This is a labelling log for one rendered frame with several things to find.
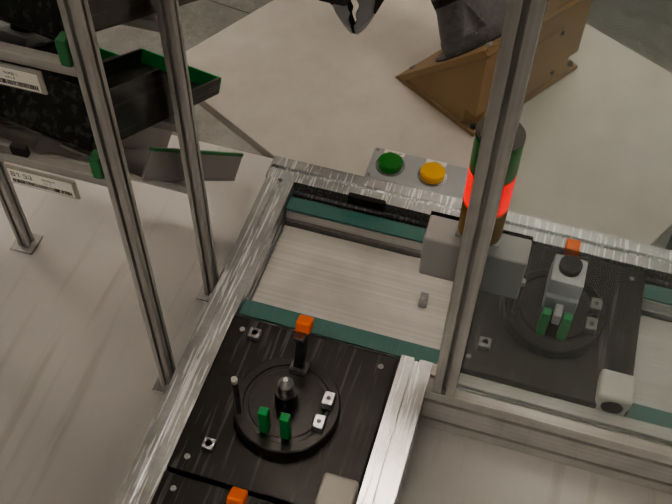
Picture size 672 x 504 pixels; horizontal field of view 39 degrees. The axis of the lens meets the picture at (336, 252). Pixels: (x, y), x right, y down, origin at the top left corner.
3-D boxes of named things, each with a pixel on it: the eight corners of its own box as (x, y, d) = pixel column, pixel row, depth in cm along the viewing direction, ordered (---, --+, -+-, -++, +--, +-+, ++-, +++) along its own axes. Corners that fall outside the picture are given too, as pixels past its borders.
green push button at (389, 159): (381, 157, 154) (381, 149, 152) (404, 163, 153) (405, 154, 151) (374, 175, 151) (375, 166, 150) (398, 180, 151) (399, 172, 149)
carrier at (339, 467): (235, 322, 134) (228, 270, 124) (397, 365, 130) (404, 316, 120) (168, 473, 120) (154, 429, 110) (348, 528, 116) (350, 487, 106)
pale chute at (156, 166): (163, 152, 149) (171, 125, 148) (234, 181, 145) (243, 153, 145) (58, 145, 122) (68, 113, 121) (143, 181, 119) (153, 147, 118)
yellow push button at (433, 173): (422, 167, 152) (423, 158, 151) (446, 172, 152) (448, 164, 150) (416, 184, 150) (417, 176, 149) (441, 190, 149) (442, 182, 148)
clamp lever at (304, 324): (294, 359, 125) (300, 312, 121) (308, 363, 125) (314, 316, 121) (285, 375, 122) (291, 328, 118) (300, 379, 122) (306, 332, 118)
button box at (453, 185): (373, 170, 159) (375, 144, 154) (495, 199, 155) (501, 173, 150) (361, 200, 155) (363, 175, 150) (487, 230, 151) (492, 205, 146)
